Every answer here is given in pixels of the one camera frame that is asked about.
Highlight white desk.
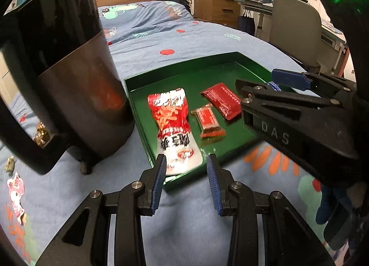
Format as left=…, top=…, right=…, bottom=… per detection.
left=233, top=0, right=348, bottom=77

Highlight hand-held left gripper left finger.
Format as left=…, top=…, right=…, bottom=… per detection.
left=36, top=153, right=168, bottom=266

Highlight green tray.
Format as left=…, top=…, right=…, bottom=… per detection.
left=124, top=51, right=297, bottom=193

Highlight small red candy bar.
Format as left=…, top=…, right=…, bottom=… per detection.
left=191, top=104, right=226, bottom=139

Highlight red and white snack packet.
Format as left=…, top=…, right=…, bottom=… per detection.
left=148, top=88, right=202, bottom=175

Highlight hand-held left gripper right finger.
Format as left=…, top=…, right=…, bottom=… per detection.
left=206, top=153, right=336, bottom=266

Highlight pink cartoon character packet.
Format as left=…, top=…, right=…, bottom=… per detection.
left=5, top=171, right=28, bottom=226

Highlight person's right hand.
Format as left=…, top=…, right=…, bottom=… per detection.
left=315, top=187, right=364, bottom=251

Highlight black electric kettle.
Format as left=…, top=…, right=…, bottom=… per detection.
left=0, top=0, right=136, bottom=175

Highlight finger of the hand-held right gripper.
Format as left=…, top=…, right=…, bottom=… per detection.
left=235, top=79, right=358, bottom=122
left=271, top=69, right=356, bottom=99

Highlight black backpack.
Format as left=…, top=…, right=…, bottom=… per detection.
left=157, top=0, right=192, bottom=14

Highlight grey desk chair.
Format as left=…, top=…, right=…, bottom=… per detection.
left=269, top=0, right=322, bottom=73

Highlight dark shopping bag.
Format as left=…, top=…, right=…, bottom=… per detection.
left=238, top=9, right=256, bottom=36

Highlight brown snack packet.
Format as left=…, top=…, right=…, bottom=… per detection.
left=33, top=122, right=52, bottom=148

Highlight dark red snack packet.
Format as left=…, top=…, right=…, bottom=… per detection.
left=200, top=83, right=243, bottom=121

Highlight wooden drawer cabinet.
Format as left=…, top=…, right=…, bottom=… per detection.
left=194, top=0, right=241, bottom=22

